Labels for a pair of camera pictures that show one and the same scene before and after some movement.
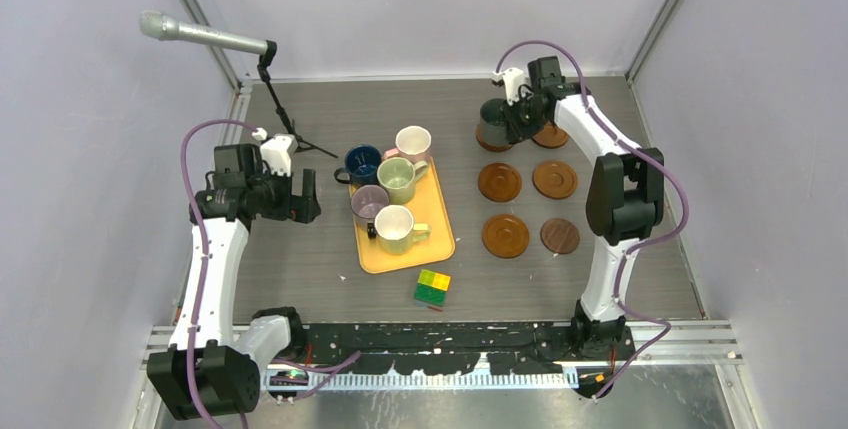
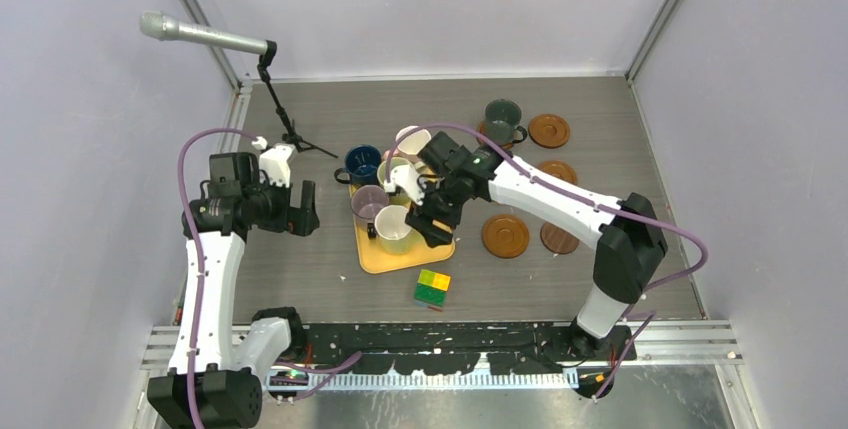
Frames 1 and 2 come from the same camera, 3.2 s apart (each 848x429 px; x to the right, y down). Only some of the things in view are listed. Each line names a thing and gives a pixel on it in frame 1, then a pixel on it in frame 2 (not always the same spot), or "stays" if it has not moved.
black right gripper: [518, 131] -> [435, 233]
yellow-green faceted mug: [397, 231] stays
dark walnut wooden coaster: [559, 236] stays
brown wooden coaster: [505, 236] stays
